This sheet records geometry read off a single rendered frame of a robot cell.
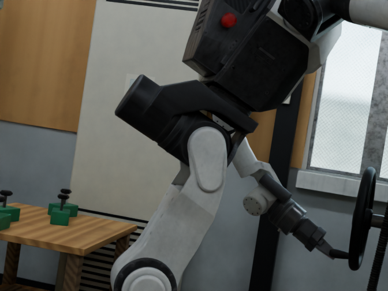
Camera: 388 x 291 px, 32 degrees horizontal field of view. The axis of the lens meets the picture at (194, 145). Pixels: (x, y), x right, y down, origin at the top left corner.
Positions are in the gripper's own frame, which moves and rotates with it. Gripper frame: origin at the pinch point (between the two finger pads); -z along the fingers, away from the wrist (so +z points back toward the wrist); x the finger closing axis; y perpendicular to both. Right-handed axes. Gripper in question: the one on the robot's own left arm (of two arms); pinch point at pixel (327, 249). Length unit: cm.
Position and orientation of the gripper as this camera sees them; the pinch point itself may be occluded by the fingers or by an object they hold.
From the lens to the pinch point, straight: 192.1
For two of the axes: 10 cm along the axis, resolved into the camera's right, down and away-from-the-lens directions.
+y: 6.8, -7.1, 1.9
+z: -7.3, -6.3, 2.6
